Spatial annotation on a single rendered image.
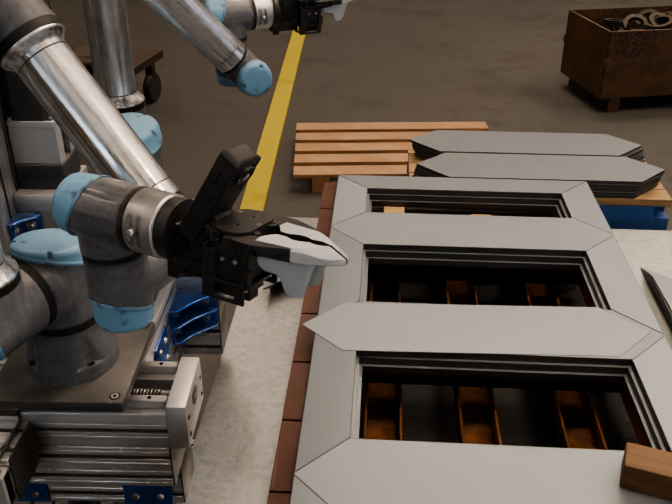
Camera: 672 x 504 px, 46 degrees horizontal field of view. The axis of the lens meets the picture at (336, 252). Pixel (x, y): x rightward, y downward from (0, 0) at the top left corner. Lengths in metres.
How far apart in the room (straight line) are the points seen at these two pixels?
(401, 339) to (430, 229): 0.50
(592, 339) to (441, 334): 0.32
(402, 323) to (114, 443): 0.66
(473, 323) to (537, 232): 0.47
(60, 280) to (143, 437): 0.31
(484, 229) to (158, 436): 1.10
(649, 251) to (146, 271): 1.68
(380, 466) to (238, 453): 0.40
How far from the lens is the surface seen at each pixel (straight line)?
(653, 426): 1.60
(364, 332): 1.69
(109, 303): 0.97
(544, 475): 1.42
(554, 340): 1.72
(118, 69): 1.77
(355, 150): 4.56
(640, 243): 2.42
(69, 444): 1.44
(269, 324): 2.04
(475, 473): 1.40
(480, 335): 1.70
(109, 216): 0.90
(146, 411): 1.36
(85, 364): 1.34
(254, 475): 1.64
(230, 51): 1.69
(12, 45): 1.09
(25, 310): 1.21
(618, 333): 1.79
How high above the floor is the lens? 1.85
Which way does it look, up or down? 30 degrees down
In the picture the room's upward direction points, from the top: straight up
